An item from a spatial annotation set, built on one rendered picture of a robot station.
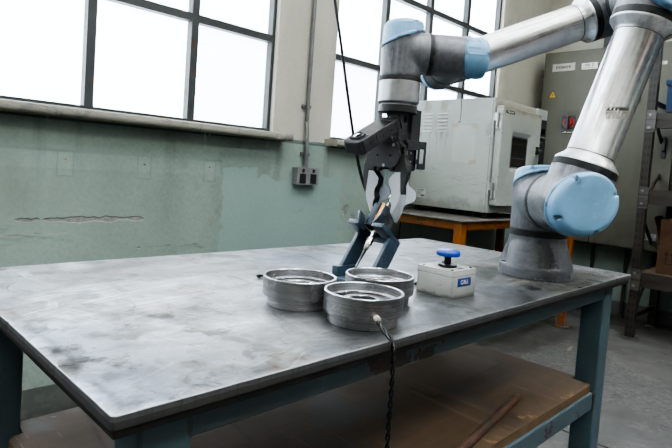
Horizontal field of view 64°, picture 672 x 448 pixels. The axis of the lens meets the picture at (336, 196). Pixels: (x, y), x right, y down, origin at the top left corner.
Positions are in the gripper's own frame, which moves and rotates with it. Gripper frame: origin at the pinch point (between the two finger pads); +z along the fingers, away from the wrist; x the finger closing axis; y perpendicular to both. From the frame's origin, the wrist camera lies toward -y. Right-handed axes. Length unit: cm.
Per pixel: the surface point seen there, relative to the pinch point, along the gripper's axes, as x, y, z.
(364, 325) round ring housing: -20.2, -27.1, 11.1
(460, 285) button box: -16.8, 0.7, 9.9
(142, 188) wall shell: 148, 27, 6
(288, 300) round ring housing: -8.8, -29.6, 10.2
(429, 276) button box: -12.2, -1.6, 9.1
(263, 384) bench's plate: -24, -46, 13
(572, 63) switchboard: 109, 358, -102
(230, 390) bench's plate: -24, -49, 12
